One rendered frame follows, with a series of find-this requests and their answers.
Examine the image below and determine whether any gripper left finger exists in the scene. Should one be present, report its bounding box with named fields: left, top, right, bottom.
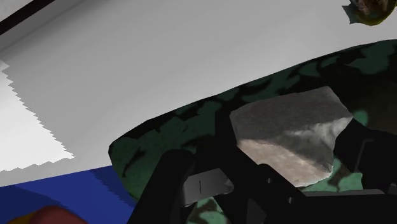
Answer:
left=127, top=109, right=261, bottom=224

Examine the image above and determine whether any green black patterned rounded object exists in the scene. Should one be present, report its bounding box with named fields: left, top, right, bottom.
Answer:
left=108, top=39, right=397, bottom=224

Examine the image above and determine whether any red rounded object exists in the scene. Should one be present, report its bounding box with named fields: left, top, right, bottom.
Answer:
left=7, top=205, right=88, bottom=224

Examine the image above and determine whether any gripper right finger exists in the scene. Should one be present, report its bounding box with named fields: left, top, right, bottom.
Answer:
left=301, top=119, right=397, bottom=224

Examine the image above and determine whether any grey rough stone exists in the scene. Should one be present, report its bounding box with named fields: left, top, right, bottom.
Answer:
left=229, top=86, right=354, bottom=188

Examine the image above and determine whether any dark brown olive lumpy object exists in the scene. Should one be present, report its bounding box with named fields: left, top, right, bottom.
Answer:
left=342, top=0, right=397, bottom=27

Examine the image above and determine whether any blue flat object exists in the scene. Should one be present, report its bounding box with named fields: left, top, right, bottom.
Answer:
left=0, top=165, right=137, bottom=224

